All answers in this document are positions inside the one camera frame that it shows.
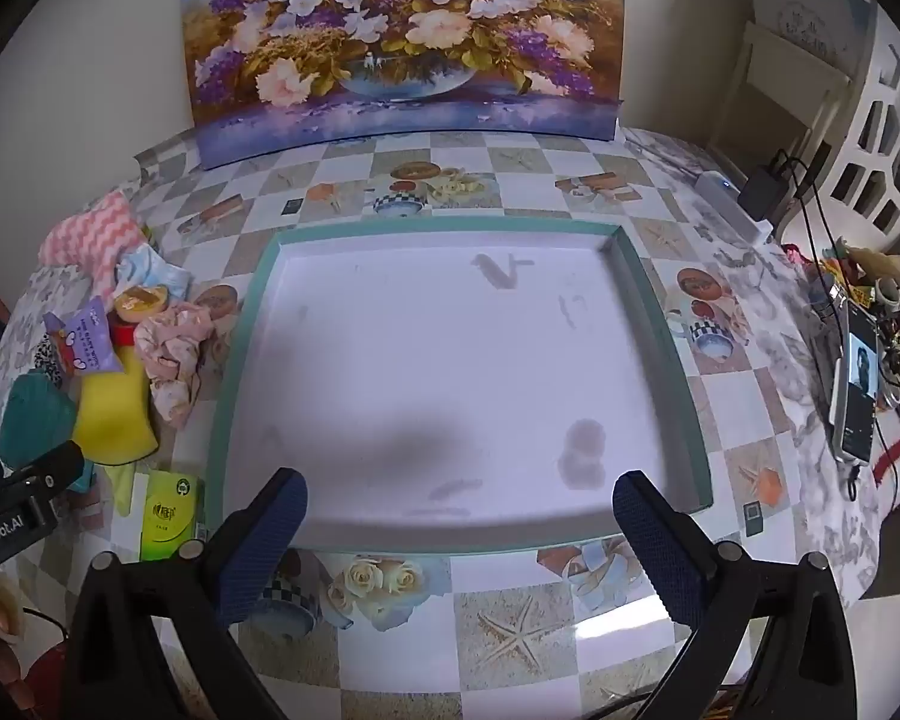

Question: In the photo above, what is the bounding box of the smartphone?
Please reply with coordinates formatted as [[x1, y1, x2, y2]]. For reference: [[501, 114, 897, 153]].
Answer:
[[829, 296, 882, 466]]

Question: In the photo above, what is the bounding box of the leopard print item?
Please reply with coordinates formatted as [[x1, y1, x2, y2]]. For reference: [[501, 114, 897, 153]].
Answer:
[[30, 337, 65, 391]]

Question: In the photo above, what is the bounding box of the pile of small trinkets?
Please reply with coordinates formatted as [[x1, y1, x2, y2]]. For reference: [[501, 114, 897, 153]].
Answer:
[[780, 236, 900, 421]]

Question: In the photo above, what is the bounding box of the black charger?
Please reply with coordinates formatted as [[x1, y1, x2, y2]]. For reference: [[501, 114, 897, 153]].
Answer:
[[739, 154, 796, 222]]

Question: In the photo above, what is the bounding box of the white shelf unit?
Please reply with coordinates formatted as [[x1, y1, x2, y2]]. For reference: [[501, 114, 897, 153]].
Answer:
[[709, 19, 856, 188]]

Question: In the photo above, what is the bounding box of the pale printed cushion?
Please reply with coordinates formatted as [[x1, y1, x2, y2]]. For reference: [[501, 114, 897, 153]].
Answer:
[[750, 0, 878, 65]]

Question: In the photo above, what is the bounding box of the red bowl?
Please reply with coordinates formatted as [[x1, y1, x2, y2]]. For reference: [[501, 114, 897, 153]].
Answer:
[[111, 283, 172, 350]]

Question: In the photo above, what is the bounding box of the white lattice cabinet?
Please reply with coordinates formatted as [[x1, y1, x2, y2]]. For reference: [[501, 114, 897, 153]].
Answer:
[[784, 7, 900, 241]]

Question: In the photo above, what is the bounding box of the pink white fluffy slipper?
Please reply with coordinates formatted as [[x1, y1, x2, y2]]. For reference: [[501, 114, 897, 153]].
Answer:
[[41, 191, 151, 301]]

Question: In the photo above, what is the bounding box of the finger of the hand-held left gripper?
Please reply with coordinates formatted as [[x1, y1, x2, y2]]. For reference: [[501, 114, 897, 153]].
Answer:
[[4, 441, 85, 497]]

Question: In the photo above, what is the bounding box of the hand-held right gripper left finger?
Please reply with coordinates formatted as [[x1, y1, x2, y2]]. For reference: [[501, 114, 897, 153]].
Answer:
[[60, 467, 308, 720]]

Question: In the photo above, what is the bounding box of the light blue cloth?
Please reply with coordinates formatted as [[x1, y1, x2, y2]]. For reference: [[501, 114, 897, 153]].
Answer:
[[114, 246, 190, 305]]

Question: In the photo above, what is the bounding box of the purple tissue packet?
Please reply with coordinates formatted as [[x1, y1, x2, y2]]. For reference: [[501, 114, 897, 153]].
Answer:
[[43, 296, 127, 376]]

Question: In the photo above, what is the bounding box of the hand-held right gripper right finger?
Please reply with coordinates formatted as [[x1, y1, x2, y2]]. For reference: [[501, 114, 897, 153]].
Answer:
[[613, 470, 860, 720]]

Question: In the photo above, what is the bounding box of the teal cloth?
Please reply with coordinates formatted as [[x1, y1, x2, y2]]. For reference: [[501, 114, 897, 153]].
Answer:
[[0, 371, 80, 470]]

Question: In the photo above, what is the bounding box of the green tissue packet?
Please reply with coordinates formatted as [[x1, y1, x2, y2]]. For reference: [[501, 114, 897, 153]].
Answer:
[[139, 469, 205, 563]]

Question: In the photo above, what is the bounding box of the black cable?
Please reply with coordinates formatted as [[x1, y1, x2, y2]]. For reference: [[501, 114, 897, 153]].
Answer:
[[784, 157, 856, 361]]

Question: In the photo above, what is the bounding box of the white power strip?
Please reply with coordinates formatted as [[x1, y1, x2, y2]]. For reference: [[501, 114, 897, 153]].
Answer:
[[694, 171, 773, 245]]

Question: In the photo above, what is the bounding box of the flower painting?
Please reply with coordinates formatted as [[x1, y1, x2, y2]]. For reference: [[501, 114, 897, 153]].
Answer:
[[180, 0, 627, 170]]

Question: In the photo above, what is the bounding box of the person's left hand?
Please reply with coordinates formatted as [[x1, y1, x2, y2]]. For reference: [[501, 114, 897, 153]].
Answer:
[[0, 577, 29, 642]]

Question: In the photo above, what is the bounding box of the white tray with teal rim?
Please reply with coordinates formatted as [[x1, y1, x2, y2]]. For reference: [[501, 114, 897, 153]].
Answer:
[[214, 217, 713, 560]]

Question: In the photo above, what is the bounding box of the checkered printed tablecloth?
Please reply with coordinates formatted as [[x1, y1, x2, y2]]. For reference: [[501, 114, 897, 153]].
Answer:
[[0, 127, 900, 720]]

